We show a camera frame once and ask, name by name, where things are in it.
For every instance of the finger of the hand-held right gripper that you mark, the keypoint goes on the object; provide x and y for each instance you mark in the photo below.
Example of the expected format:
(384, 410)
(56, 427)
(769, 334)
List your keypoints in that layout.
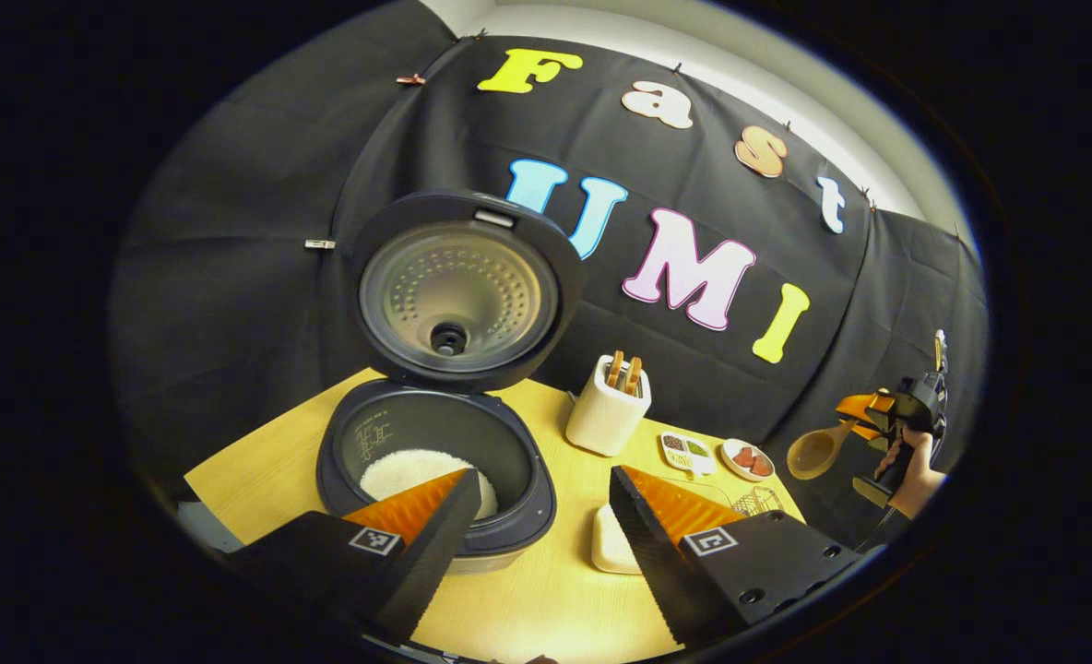
(864, 404)
(871, 432)

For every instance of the white rice container box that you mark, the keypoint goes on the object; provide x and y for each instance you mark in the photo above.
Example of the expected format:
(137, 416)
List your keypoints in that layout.
(612, 549)

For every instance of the white rice heap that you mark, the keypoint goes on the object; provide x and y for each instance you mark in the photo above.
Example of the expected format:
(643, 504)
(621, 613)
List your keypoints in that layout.
(398, 470)

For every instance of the red meat piece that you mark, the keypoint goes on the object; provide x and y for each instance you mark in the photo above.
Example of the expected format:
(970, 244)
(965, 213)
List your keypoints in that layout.
(761, 466)
(744, 456)

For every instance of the white divided bean dish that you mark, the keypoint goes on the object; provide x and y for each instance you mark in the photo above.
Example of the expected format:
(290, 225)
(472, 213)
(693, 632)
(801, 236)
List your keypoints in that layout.
(686, 452)

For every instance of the dark grey rice cooker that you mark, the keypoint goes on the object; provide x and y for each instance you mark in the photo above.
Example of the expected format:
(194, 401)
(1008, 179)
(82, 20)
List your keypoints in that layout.
(528, 480)

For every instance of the white toaster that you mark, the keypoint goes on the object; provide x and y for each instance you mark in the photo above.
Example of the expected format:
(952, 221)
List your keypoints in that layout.
(601, 420)

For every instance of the wooden spoon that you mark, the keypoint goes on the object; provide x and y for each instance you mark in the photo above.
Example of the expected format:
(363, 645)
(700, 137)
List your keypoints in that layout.
(813, 452)

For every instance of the toasted bread slice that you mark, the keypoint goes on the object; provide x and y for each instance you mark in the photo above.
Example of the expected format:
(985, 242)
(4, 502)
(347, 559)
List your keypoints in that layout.
(615, 369)
(634, 376)

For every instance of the pink cloth clip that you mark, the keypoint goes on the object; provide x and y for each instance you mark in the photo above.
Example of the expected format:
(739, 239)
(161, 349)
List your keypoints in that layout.
(411, 79)

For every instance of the white round plate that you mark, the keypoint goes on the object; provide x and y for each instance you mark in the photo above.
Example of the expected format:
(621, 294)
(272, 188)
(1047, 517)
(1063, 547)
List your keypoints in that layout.
(730, 470)

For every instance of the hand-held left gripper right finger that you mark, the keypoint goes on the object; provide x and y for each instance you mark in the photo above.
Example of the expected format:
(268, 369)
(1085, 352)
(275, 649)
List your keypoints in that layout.
(657, 563)

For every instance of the silver cloth clip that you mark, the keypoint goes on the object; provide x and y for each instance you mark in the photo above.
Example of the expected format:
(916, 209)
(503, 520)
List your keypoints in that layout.
(320, 243)

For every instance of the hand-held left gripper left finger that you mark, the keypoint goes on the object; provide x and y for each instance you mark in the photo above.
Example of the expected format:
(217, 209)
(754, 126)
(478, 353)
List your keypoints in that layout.
(426, 563)

